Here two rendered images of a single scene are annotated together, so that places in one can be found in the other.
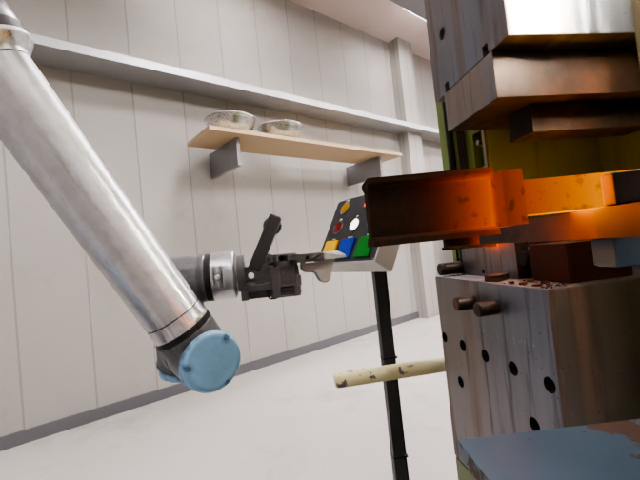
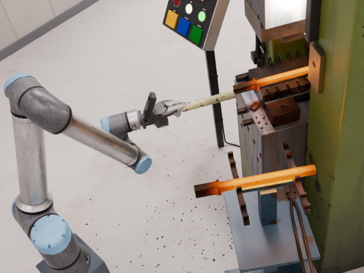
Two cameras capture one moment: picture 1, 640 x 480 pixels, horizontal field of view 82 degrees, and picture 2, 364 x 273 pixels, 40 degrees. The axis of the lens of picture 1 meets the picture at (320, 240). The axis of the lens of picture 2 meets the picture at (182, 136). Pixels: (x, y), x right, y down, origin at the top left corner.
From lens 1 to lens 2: 1.69 m
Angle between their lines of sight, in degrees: 49
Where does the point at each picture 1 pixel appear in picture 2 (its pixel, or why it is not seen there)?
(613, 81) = not seen: hidden behind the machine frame
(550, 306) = (261, 139)
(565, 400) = (264, 160)
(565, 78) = (299, 26)
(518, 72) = (273, 29)
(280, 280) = (159, 121)
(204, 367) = (142, 169)
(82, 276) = not seen: outside the picture
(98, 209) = (105, 146)
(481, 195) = (215, 188)
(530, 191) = (223, 189)
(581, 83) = not seen: hidden behind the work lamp
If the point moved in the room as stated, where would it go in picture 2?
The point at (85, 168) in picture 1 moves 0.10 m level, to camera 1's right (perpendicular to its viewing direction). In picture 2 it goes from (99, 138) to (125, 134)
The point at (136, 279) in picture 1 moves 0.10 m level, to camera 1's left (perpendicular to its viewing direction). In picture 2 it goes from (118, 156) to (94, 160)
